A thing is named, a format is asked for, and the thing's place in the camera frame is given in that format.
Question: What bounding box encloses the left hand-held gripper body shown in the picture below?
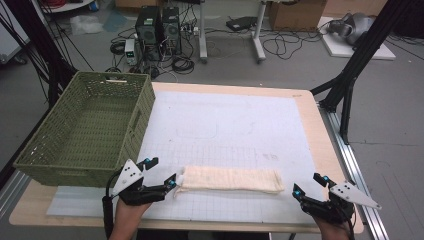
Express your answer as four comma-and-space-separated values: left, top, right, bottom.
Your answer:
111, 158, 168, 207

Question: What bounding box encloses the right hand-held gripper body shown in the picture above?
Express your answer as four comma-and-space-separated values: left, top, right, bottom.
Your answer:
300, 180, 383, 225

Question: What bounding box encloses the green woven plastic basket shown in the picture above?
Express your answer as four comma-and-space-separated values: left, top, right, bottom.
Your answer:
12, 70, 157, 189

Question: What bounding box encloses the cream towel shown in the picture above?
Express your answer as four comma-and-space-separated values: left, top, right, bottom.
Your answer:
173, 165, 286, 198

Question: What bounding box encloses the person's right hand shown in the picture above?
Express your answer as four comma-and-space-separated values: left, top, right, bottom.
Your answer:
313, 214, 356, 240

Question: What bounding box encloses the person's left hand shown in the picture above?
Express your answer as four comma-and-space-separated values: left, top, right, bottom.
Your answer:
115, 198, 153, 224

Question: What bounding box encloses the white grid mat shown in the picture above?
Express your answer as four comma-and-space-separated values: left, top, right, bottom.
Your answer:
46, 89, 327, 225

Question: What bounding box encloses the white bench power supply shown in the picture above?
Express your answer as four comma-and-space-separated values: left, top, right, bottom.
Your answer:
123, 38, 139, 66

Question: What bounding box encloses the large black computer tower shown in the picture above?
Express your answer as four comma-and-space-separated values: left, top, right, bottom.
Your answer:
134, 5, 165, 62

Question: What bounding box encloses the white floor board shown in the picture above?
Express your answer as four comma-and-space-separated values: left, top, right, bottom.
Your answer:
317, 16, 397, 62

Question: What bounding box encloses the slim black computer tower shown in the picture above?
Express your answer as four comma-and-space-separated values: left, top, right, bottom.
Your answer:
161, 6, 183, 56

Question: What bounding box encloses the black metal stand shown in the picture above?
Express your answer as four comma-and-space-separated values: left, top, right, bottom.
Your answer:
309, 0, 416, 146
0, 0, 80, 111

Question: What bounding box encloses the white desk leg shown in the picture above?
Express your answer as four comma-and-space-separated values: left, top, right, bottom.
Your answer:
251, 0, 268, 65
197, 0, 210, 65

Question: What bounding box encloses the clear plastic bag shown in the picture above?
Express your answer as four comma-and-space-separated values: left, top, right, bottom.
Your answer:
69, 14, 105, 36

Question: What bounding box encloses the grey rounded device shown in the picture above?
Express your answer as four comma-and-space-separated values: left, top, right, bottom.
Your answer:
325, 12, 377, 47

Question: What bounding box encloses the brown cardboard box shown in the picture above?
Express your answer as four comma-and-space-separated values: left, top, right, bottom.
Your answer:
267, 0, 328, 33

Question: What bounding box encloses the flat black device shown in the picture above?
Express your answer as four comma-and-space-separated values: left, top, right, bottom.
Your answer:
225, 15, 260, 33

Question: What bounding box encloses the round white table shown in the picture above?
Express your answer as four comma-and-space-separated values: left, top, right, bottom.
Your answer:
39, 0, 97, 15

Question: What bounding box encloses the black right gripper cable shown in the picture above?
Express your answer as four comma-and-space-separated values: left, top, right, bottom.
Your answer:
345, 213, 358, 240

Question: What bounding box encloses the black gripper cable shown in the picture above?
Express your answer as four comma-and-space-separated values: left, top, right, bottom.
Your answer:
101, 170, 122, 240
345, 213, 358, 240

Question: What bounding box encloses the aluminium rail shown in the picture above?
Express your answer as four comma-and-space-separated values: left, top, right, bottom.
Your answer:
319, 102, 392, 240

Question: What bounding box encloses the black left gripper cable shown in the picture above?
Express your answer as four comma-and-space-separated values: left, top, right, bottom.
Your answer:
101, 170, 122, 240

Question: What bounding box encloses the coiled black cable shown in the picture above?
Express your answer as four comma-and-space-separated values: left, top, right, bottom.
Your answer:
171, 55, 196, 76

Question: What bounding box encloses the loose black floor cable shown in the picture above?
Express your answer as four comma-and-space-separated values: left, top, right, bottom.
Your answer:
261, 30, 324, 62

